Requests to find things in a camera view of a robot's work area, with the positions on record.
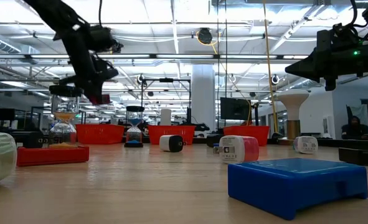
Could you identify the black digital display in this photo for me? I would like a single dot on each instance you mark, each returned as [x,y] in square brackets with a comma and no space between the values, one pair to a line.
[361,156]

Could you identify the pink and white wall charger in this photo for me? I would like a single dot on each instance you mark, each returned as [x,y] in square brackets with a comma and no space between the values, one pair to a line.
[239,149]

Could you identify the blue sand hourglass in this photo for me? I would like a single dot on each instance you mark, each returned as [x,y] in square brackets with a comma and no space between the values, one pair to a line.
[135,109]

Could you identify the dark background monitor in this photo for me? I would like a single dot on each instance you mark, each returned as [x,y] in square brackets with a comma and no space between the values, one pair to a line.
[3,114]

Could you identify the black monitor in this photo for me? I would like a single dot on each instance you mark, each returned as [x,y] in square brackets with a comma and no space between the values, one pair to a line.
[235,109]

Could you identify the black aluminium table frame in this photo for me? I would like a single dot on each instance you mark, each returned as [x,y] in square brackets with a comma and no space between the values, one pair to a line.
[202,140]

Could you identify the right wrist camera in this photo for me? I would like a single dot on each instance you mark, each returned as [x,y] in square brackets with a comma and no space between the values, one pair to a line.
[342,35]

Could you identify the red plastic case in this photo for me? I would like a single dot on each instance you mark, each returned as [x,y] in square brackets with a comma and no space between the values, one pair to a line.
[53,155]

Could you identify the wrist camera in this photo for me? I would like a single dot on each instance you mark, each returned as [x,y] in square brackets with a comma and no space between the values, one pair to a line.
[342,35]
[104,39]

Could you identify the white square column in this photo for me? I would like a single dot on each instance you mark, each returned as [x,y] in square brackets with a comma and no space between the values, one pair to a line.
[203,93]

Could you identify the red plastic basket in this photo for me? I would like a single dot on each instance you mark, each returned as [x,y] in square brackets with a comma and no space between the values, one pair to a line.
[249,130]
[171,130]
[99,134]

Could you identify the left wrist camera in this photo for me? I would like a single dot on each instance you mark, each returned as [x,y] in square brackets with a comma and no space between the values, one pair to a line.
[104,39]

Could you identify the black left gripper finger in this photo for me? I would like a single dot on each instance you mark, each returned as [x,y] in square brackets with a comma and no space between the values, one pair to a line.
[90,91]
[100,86]

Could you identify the black metal rig frame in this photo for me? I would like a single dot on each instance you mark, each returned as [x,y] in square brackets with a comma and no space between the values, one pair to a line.
[166,80]

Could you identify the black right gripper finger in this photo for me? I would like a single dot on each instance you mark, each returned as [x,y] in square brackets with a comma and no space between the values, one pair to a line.
[311,68]

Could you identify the white mushroom table lamp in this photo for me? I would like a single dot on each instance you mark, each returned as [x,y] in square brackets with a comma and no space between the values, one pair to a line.
[292,99]

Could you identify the blue and white wall charger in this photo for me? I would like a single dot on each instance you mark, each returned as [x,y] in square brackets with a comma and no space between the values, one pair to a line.
[305,145]

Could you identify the orange sand hourglass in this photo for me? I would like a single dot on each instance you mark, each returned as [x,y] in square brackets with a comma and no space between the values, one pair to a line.
[66,91]

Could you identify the person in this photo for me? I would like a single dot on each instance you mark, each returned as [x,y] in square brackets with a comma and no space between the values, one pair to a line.
[355,129]

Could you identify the white cylinder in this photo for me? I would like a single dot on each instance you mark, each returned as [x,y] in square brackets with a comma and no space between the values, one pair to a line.
[166,116]

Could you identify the blue plastic case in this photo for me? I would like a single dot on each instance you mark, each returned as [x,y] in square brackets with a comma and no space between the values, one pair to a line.
[295,186]

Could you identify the white and black wall charger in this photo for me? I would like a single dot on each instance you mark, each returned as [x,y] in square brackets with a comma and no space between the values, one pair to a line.
[171,143]

